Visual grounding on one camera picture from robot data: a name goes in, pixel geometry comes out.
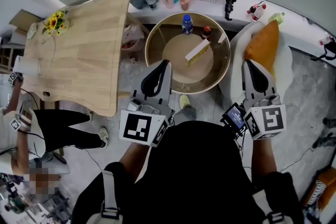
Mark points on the white paper roll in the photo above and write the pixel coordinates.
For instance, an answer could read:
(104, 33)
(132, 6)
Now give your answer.
(26, 65)

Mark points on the white window ledge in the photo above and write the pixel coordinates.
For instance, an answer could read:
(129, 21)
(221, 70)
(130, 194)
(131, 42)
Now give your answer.
(168, 11)

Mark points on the cardboard box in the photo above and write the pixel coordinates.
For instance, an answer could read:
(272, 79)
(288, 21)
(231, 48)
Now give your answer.
(23, 18)

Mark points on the person's right forearm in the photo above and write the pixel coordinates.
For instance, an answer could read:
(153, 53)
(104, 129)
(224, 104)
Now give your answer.
(263, 157)

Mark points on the green bottle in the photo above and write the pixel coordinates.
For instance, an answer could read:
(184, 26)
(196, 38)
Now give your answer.
(277, 17)

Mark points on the yellow and white book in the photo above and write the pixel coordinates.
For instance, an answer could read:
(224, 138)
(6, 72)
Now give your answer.
(197, 51)

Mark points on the dark bottle with red cap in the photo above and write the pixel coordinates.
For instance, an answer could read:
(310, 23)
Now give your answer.
(206, 32)

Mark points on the small black display screen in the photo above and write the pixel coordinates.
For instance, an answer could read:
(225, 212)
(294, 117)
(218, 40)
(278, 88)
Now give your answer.
(235, 116)

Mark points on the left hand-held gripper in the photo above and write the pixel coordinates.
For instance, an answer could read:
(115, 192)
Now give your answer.
(136, 128)

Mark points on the wooden plank dining table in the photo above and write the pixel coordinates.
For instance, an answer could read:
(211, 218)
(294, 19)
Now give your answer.
(86, 55)

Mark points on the black hand tool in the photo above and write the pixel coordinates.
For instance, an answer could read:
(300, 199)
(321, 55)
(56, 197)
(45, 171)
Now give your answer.
(229, 4)

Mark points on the person's left forearm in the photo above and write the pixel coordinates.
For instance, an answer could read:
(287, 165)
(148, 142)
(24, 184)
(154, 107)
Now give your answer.
(136, 158)

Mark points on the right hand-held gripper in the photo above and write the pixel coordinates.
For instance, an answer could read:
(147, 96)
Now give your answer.
(270, 120)

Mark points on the red and white spray bottle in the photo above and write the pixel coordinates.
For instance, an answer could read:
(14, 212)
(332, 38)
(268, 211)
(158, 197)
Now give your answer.
(258, 11)

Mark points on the small white dish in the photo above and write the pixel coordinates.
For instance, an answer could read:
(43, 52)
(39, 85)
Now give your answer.
(32, 31)

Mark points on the person's grey trouser leg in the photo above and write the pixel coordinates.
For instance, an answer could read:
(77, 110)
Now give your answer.
(186, 114)

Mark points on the pink and white bottle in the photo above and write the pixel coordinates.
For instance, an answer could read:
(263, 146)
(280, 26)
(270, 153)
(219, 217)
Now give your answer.
(326, 40)

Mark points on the clear plastic bottle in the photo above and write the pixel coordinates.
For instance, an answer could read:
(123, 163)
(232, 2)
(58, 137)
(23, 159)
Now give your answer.
(150, 0)

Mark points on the orange drink bottle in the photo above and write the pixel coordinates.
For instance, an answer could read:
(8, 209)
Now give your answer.
(184, 1)

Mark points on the orange cushion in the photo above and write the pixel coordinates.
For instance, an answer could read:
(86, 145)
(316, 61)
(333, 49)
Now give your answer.
(262, 44)

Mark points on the black tripod legs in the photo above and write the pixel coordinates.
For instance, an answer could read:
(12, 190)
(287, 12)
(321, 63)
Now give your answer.
(326, 136)

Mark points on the pink plastic bag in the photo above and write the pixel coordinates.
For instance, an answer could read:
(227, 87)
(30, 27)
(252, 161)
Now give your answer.
(132, 36)

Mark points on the person's pale yellow shoe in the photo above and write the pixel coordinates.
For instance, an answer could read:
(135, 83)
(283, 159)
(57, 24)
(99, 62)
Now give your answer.
(184, 101)

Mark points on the sunflower bouquet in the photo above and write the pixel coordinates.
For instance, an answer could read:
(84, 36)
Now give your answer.
(55, 22)

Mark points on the white sofa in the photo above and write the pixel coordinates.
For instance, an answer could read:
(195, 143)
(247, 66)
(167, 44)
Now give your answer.
(284, 60)

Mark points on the orange seat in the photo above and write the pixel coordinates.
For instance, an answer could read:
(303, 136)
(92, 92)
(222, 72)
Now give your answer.
(328, 186)

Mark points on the person's black shirt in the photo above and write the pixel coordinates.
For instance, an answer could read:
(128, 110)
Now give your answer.
(197, 170)

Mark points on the blue plastic bottle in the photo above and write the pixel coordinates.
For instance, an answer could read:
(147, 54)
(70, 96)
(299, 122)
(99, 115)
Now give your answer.
(187, 24)

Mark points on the striped cloth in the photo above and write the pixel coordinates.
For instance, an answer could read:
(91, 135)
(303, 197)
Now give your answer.
(316, 191)

